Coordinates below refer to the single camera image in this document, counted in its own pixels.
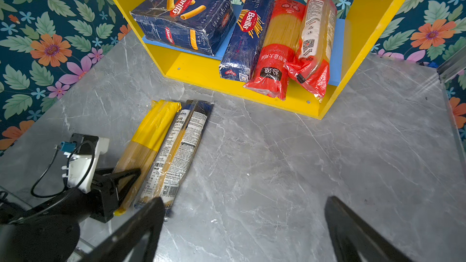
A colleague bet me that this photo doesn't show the blue Barilla rigatoni bag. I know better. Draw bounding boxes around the blue Barilla rigatoni bag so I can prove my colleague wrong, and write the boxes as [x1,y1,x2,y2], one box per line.
[131,0,236,56]

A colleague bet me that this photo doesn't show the blue clear spaghetti bag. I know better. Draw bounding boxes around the blue clear spaghetti bag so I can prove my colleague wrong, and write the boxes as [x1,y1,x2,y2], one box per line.
[155,100,214,214]
[134,100,202,209]

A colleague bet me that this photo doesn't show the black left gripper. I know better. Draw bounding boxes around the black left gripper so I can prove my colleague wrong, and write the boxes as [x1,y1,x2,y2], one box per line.
[1,168,141,262]

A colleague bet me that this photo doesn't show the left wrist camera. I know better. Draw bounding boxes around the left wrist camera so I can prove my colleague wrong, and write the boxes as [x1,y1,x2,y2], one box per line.
[60,133,110,194]

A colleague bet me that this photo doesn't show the red clear labelled spaghetti bag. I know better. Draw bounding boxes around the red clear labelled spaghetti bag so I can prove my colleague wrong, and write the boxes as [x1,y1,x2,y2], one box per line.
[285,0,337,102]

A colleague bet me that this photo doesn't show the blue Barilla spaghetti box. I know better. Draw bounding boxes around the blue Barilla spaghetti box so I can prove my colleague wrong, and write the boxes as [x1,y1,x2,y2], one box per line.
[219,0,275,82]

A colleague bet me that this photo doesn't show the yellow wooden shelf unit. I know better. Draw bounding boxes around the yellow wooden shelf unit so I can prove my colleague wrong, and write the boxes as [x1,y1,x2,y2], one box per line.
[114,0,405,120]

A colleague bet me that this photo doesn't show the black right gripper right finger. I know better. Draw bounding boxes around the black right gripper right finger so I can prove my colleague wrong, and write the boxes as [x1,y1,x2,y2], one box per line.
[325,196,411,262]

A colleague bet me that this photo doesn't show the yellow spaghetti bag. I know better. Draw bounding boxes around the yellow spaghetti bag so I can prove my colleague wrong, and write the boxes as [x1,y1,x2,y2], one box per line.
[114,100,182,216]

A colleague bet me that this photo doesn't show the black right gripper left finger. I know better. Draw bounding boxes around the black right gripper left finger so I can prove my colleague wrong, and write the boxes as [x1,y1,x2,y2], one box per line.
[81,197,165,262]

